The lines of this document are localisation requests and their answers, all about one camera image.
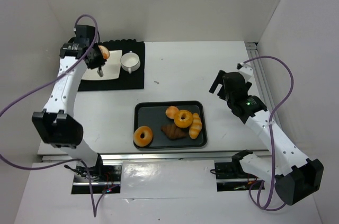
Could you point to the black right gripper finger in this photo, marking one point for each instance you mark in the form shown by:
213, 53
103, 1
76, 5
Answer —
218, 81
222, 93

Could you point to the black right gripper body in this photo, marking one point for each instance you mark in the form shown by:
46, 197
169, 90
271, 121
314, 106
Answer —
221, 86

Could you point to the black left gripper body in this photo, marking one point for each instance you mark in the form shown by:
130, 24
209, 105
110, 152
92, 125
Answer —
96, 58

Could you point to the sugared round bun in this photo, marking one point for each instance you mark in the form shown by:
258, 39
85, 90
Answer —
104, 51

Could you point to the plain round bun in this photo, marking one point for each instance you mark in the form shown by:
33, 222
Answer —
171, 111

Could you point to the metal tongs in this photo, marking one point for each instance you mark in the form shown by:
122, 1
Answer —
100, 71

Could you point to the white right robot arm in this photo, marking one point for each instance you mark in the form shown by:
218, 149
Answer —
292, 173

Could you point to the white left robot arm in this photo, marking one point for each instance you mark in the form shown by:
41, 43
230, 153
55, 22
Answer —
55, 124

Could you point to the golden striped bread roll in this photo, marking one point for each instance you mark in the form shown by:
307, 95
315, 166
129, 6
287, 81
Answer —
195, 127

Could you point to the white square plate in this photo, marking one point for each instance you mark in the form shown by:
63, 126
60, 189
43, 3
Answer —
111, 69

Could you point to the black placemat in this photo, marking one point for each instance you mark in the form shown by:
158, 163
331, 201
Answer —
126, 81

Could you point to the orange donut on tray centre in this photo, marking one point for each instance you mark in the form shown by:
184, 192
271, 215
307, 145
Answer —
183, 118

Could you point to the brown chocolate croissant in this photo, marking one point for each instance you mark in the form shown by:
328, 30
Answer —
173, 132

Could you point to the black rectangular tray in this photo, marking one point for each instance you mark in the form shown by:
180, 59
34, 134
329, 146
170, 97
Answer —
152, 114

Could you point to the orange donut on tray edge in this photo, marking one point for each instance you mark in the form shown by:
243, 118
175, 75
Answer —
143, 136

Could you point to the white cup with handle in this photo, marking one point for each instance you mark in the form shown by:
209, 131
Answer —
130, 62

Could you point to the aluminium rail right side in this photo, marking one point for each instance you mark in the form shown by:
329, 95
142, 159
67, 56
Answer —
259, 75

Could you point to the aluminium rail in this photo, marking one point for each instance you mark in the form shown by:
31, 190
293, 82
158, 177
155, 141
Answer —
160, 156
259, 75

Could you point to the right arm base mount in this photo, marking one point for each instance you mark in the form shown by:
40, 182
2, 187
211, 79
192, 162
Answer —
231, 177

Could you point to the aluminium rail front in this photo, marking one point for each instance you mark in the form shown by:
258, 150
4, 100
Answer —
160, 156

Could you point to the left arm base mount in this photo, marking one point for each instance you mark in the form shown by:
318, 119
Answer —
108, 181

